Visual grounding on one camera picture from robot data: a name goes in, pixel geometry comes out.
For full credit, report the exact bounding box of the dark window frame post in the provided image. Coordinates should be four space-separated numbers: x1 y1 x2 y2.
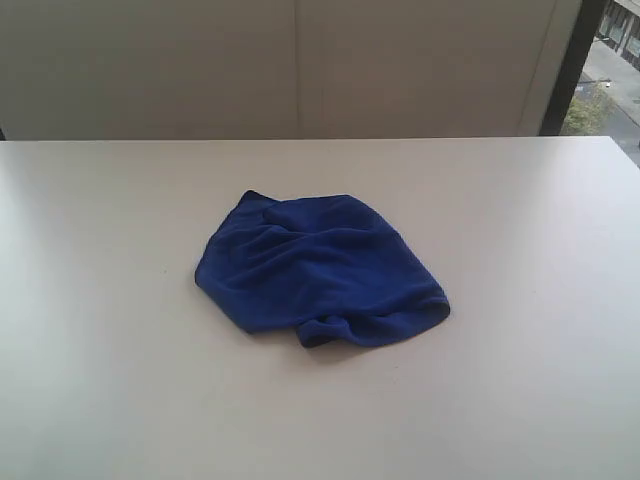
538 0 607 136

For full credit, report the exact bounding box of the blue microfibre cloth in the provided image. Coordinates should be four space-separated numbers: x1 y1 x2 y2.
194 190 451 348

